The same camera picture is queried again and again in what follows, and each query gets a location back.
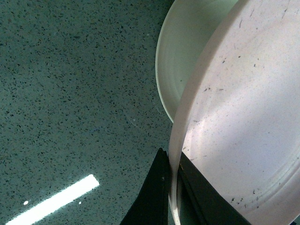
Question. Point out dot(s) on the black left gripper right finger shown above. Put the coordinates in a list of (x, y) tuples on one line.
[(203, 205)]

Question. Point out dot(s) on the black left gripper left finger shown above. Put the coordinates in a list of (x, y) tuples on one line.
[(151, 204)]

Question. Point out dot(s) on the pink plate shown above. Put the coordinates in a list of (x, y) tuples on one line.
[(238, 120)]

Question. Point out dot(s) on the pale green plate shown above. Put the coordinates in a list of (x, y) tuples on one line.
[(187, 28)]

